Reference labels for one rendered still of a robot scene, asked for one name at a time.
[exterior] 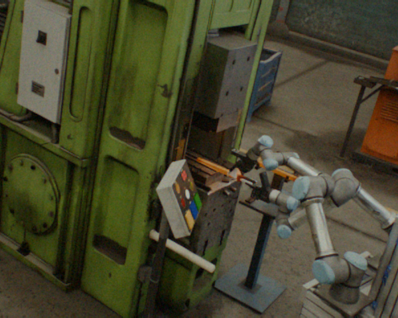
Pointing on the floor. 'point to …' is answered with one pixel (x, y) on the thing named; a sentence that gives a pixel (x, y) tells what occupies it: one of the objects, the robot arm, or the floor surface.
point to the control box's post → (156, 267)
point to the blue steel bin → (265, 79)
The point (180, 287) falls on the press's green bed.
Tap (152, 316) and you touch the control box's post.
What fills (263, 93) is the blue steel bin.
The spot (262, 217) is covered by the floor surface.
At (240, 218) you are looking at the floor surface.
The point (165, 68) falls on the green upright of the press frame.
